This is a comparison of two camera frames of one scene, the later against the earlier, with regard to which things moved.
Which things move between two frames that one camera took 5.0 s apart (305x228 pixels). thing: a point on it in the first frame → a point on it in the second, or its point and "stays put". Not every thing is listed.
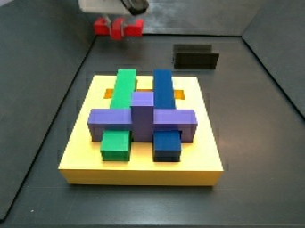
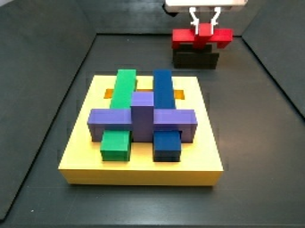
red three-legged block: x=132 y=30 → x=218 y=36
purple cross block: x=142 y=119 stays put
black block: x=194 y=56 stays put
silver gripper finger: x=108 y=21 → x=195 y=20
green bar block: x=115 y=142 stays put
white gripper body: x=103 y=6 → x=201 y=5
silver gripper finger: x=124 y=20 → x=213 y=21
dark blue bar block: x=167 y=140 stays put
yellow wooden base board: x=198 y=168 stays put
